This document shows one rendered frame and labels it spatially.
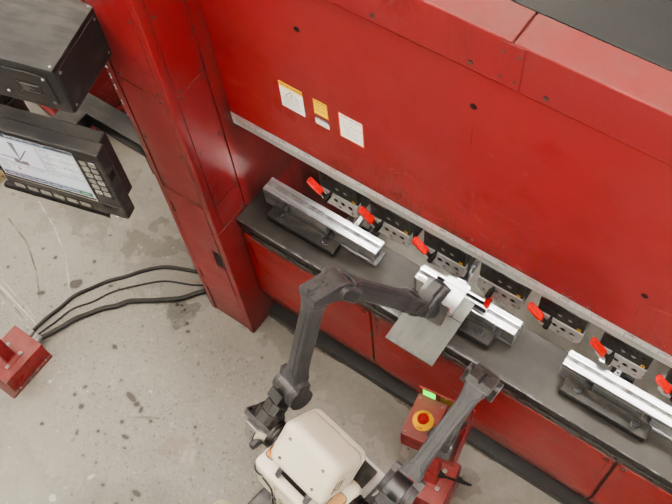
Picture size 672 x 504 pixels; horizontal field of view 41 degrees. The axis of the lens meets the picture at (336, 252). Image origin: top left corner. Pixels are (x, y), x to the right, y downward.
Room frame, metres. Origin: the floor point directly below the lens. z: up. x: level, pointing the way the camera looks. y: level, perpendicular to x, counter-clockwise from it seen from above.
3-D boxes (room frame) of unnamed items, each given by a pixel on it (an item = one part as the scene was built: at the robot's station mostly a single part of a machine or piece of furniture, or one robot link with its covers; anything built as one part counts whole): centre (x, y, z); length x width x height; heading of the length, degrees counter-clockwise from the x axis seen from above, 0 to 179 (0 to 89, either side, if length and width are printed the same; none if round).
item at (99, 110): (1.98, 0.77, 1.18); 0.40 x 0.24 x 0.07; 47
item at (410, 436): (0.92, -0.25, 0.75); 0.20 x 0.16 x 0.18; 56
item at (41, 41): (1.84, 0.83, 1.53); 0.51 x 0.25 x 0.85; 63
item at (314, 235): (1.67, 0.11, 0.89); 0.30 x 0.05 x 0.03; 47
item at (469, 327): (1.24, -0.37, 0.89); 0.30 x 0.05 x 0.03; 47
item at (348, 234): (1.68, 0.03, 0.92); 0.50 x 0.06 x 0.10; 47
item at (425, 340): (1.20, -0.28, 1.00); 0.26 x 0.18 x 0.01; 137
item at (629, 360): (0.92, -0.80, 1.26); 0.15 x 0.09 x 0.17; 47
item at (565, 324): (1.05, -0.65, 1.26); 0.15 x 0.09 x 0.17; 47
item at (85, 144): (1.75, 0.83, 1.42); 0.45 x 0.12 x 0.36; 63
